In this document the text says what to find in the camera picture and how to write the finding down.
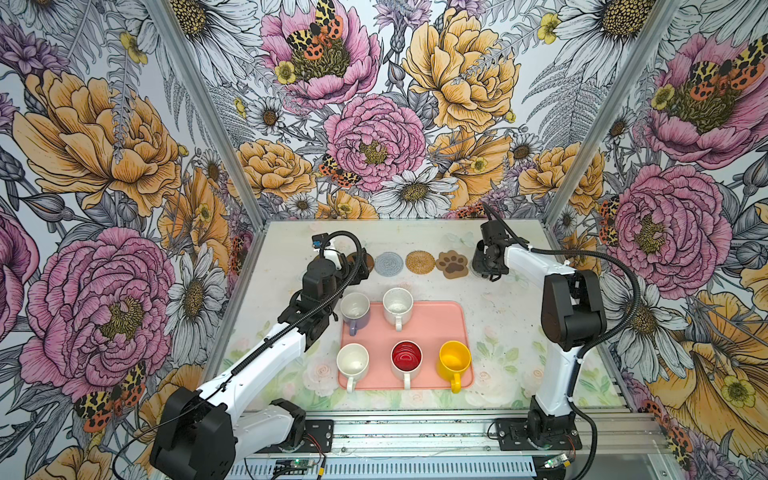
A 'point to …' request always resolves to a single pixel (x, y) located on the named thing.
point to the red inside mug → (406, 360)
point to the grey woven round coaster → (388, 264)
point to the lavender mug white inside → (355, 307)
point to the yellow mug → (453, 359)
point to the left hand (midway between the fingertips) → (352, 260)
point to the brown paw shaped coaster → (452, 265)
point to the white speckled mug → (398, 306)
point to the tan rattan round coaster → (420, 262)
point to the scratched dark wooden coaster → (370, 262)
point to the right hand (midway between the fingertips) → (486, 273)
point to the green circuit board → (294, 466)
